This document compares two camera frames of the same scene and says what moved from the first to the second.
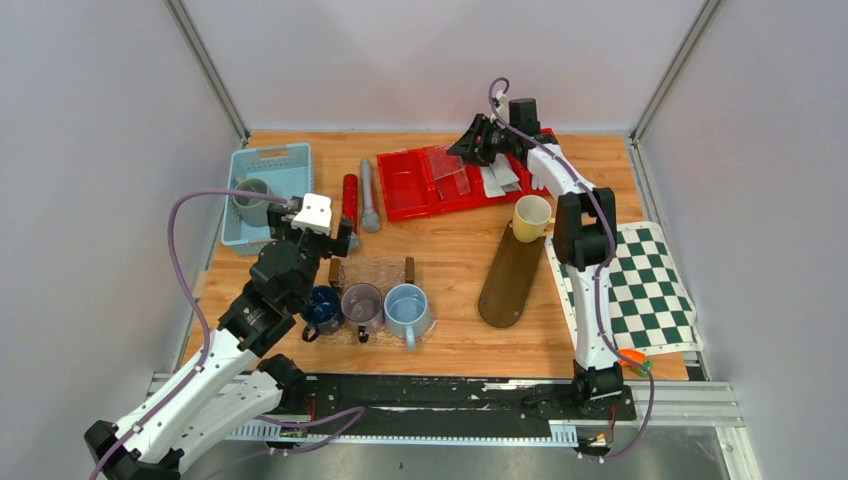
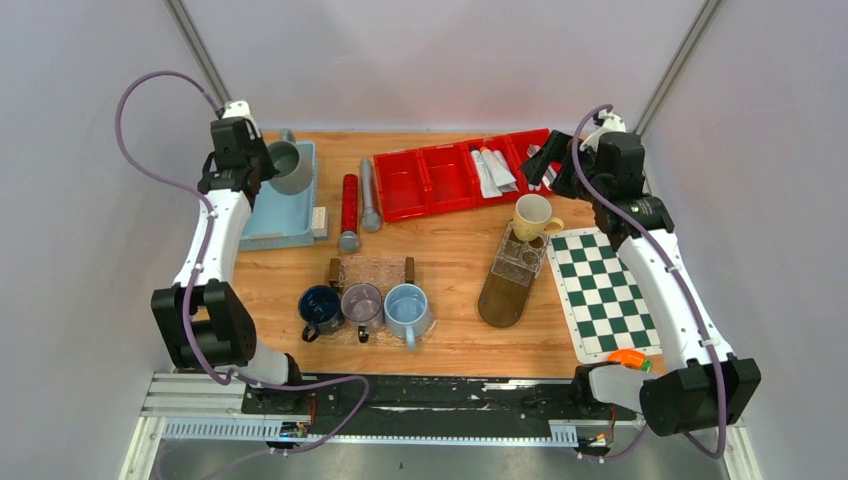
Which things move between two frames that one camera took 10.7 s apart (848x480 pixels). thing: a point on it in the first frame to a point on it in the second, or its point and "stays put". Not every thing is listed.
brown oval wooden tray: [503, 290] stays put
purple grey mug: [362, 308] stays put
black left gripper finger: [275, 211] to [261, 163]
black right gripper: [469, 148] to [536, 167]
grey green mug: [252, 212] to [294, 162]
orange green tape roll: [638, 357] stays put
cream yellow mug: [531, 218] stays put
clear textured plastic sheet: [446, 164] to [518, 260]
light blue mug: [406, 312] stays put
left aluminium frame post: [209, 71] stays put
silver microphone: [370, 219] stays put
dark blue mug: [324, 314] stays put
